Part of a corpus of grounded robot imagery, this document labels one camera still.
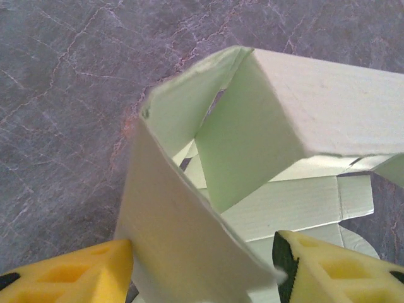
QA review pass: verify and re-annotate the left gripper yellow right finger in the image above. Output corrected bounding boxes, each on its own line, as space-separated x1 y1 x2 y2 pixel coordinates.
273 230 404 303

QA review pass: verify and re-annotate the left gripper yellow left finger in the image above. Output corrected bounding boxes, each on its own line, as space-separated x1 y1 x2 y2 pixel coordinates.
0 239 134 303

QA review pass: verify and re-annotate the pale green paper box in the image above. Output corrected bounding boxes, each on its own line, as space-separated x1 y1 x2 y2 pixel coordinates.
113 45 404 303

